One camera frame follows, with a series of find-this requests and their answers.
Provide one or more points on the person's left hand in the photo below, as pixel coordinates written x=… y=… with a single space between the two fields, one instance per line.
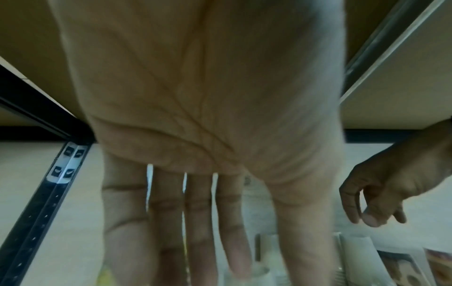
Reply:
x=212 y=97

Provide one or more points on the person's right hand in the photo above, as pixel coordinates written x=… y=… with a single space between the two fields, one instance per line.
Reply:
x=395 y=173

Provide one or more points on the black metal shelf beam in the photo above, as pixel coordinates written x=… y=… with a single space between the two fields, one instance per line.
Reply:
x=374 y=135
x=31 y=100

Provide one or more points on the wooden shelf board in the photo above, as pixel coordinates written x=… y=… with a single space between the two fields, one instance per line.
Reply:
x=28 y=36
x=406 y=83

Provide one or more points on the printed photo packet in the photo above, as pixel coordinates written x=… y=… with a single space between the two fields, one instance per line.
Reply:
x=402 y=268

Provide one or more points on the orange printed packet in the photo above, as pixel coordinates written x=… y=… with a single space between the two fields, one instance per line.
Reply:
x=440 y=268

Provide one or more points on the black perforated rack upright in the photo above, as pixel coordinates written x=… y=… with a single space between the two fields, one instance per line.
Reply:
x=39 y=212

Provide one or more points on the yellow packet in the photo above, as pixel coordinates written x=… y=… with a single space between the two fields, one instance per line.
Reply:
x=105 y=278

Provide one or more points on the grey metal shelf rail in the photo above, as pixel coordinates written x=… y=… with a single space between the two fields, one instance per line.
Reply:
x=385 y=39

